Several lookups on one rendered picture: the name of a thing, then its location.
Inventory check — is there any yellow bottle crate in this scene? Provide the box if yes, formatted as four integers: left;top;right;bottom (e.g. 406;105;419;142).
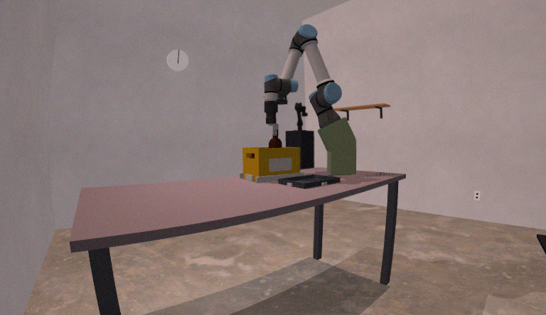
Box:
242;147;300;181

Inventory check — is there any brown bottle with red band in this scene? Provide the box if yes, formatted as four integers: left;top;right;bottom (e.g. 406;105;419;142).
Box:
269;133;282;148

